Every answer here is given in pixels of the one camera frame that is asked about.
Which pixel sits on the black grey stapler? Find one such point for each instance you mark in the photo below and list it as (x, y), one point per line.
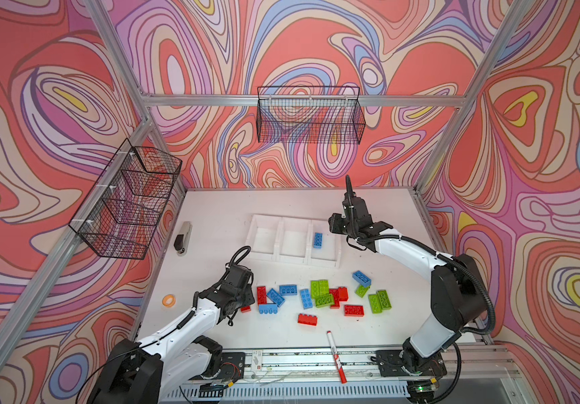
(182, 238)

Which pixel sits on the white three-compartment tray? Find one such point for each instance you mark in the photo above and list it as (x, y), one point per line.
(289, 240)

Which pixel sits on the red white marker pen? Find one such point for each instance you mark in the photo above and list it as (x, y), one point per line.
(336, 356)

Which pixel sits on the black wire basket left wall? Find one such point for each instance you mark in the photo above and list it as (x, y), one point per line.
(135, 186)

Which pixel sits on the green lego pair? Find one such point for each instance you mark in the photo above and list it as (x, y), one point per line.
(375, 305)
(384, 300)

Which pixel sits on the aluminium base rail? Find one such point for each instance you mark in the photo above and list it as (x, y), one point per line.
(475, 373)

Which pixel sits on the green lego right pair left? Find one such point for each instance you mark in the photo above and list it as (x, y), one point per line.
(375, 305)

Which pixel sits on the red lego front lone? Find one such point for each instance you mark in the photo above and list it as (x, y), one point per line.
(308, 320)

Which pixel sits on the black wire basket back wall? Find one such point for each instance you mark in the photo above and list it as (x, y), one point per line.
(310, 114)

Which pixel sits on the black wire basket wall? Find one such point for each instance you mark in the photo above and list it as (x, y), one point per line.
(310, 114)
(135, 186)

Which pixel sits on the red lego beside blue pile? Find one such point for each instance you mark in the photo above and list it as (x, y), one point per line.
(261, 295)

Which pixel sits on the blue lego left pile top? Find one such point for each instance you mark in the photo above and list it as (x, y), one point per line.
(288, 290)

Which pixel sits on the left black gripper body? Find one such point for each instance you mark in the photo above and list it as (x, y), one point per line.
(245, 298)

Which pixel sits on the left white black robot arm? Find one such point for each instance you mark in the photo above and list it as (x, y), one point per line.
(143, 371)

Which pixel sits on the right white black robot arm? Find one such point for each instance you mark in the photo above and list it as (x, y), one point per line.
(459, 298)

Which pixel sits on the red lego square centre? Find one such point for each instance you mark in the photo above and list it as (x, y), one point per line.
(343, 294)

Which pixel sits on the small green lego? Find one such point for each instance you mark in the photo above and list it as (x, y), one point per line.
(361, 290)

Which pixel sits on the red lego centre cluster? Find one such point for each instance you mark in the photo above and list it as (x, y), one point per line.
(335, 298)

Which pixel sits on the blue lego left pile bottom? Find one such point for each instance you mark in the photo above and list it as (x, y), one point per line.
(268, 309)

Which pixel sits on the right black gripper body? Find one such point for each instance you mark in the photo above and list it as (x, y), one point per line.
(343, 225)

